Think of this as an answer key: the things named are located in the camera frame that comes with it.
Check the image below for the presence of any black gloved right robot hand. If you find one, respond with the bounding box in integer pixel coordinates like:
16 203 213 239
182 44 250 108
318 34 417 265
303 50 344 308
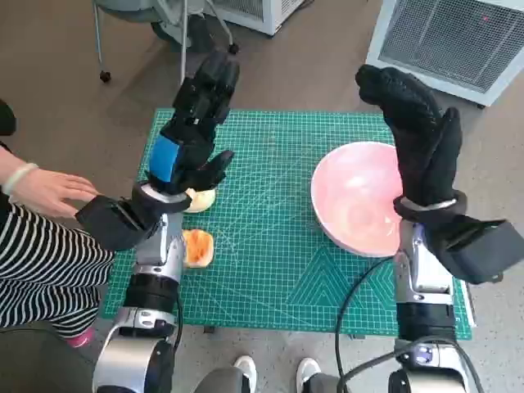
354 64 463 206

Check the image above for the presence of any person's hand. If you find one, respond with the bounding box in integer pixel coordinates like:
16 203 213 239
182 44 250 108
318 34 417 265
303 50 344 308
20 169 102 220

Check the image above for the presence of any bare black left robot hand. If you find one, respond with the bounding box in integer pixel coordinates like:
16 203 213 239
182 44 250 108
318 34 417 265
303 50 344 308
142 49 241 197

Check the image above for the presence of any round bread bun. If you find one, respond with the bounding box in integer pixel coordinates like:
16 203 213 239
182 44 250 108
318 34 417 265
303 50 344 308
182 187 217 214

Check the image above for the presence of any pink bowl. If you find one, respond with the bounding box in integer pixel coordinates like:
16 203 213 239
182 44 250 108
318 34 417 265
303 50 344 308
310 141 404 258

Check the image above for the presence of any long striped bread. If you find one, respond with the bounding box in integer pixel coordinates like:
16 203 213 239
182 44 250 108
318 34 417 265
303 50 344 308
181 228 215 270

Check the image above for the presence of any person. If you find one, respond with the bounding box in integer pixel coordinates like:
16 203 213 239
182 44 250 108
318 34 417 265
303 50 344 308
0 97 116 393

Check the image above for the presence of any black bag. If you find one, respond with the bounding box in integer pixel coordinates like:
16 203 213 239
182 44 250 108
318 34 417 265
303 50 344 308
151 14 230 54

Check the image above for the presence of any white cabinet with mesh grille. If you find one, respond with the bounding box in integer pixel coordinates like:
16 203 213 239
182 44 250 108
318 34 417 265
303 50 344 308
365 0 524 108

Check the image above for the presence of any white appliance with glass door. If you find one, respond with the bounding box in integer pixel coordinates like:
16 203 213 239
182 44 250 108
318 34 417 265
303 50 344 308
202 0 306 37

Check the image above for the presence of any grey chair with casters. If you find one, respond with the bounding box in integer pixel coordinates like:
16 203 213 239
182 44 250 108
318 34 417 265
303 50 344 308
92 0 241 89

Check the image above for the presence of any green cutting mat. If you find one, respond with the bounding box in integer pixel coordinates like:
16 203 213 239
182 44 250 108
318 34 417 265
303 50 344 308
100 107 474 341

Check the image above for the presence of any pink shoe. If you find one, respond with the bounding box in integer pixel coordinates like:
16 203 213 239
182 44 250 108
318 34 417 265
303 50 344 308
65 329 96 349

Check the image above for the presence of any person's leg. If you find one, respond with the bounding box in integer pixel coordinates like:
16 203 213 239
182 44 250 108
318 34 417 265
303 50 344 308
192 366 251 393
305 371 349 393

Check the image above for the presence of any white shoe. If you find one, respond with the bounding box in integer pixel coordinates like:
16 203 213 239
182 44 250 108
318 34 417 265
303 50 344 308
296 357 323 390
233 355 258 393

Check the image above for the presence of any white bracelet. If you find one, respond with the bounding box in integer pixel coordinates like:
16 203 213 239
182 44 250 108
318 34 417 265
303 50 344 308
2 162 40 197

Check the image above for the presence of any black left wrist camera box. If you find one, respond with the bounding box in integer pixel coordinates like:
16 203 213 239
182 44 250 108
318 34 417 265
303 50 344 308
75 195 160 251

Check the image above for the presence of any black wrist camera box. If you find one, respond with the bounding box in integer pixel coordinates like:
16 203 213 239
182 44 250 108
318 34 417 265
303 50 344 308
425 216 521 284
75 195 160 251

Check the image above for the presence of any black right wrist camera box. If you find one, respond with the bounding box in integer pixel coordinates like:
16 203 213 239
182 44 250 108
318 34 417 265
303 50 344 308
425 216 521 284

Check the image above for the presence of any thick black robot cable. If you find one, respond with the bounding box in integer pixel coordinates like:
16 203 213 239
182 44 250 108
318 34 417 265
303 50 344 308
334 255 400 393

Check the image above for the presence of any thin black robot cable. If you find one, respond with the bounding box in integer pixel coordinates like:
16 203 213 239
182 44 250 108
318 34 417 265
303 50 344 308
171 296 184 361

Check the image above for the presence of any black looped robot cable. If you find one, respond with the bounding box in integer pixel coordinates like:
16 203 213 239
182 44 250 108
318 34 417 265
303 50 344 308
335 335 484 393

